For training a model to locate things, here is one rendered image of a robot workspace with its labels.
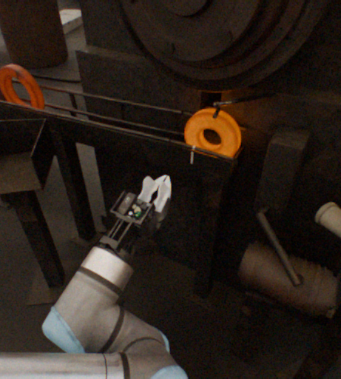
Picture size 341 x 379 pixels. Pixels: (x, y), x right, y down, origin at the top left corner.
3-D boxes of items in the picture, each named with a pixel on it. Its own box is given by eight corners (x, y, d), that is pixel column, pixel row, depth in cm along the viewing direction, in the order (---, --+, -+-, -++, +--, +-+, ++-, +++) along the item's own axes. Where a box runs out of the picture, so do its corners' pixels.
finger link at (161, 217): (174, 199, 67) (154, 234, 63) (175, 203, 68) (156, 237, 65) (155, 192, 69) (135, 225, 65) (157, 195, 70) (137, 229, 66)
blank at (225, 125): (191, 101, 86) (186, 106, 84) (247, 117, 81) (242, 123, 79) (186, 148, 96) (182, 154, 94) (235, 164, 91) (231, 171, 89)
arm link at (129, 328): (153, 408, 54) (92, 374, 50) (134, 370, 64) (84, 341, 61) (183, 354, 56) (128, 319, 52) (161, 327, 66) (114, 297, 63)
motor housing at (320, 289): (231, 321, 124) (255, 229, 89) (290, 352, 116) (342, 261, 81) (218, 352, 115) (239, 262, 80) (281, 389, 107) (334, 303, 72)
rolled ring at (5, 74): (-11, 69, 116) (-4, 66, 118) (15, 118, 126) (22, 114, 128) (20, 64, 106) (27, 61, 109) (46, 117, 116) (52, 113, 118)
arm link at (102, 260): (127, 295, 61) (88, 274, 64) (140, 272, 63) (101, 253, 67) (113, 281, 54) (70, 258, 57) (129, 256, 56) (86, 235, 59)
